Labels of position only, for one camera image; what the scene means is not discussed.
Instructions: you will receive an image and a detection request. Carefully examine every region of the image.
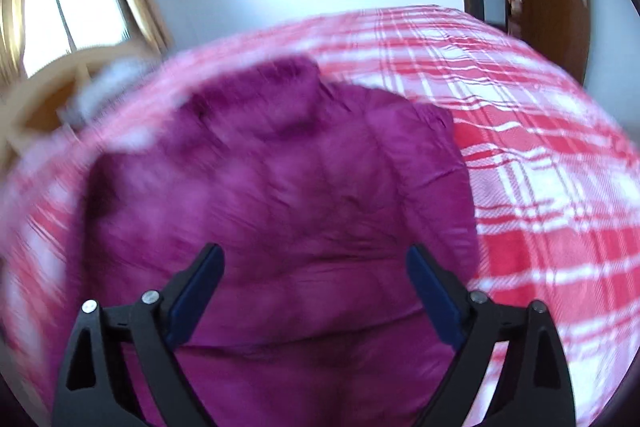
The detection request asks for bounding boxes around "magenta padded jacket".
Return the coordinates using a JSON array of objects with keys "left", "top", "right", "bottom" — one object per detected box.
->
[{"left": 65, "top": 55, "right": 481, "bottom": 427}]

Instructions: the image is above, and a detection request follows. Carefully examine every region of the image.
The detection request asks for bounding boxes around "window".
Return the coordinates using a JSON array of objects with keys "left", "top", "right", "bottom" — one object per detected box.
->
[{"left": 20, "top": 0, "right": 133, "bottom": 78}]

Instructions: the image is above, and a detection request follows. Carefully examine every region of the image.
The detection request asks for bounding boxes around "red plaid bed sheet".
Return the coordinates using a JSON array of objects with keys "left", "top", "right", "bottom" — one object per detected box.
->
[{"left": 0, "top": 5, "right": 640, "bottom": 427}]

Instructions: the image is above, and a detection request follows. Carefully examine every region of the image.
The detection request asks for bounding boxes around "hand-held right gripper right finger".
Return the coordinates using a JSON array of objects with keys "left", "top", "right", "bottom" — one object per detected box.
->
[{"left": 405, "top": 245, "right": 574, "bottom": 427}]

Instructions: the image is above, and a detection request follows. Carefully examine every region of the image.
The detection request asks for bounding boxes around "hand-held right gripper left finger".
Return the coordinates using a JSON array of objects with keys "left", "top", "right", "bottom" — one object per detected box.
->
[{"left": 51, "top": 243, "right": 225, "bottom": 427}]

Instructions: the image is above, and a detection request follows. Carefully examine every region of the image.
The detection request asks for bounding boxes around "white pillow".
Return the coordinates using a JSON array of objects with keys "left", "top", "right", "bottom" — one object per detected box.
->
[{"left": 60, "top": 57, "right": 156, "bottom": 128}]

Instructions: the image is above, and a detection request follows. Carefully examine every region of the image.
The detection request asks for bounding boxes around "wooden headboard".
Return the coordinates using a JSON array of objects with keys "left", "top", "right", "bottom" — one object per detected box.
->
[{"left": 0, "top": 42, "right": 166, "bottom": 178}]

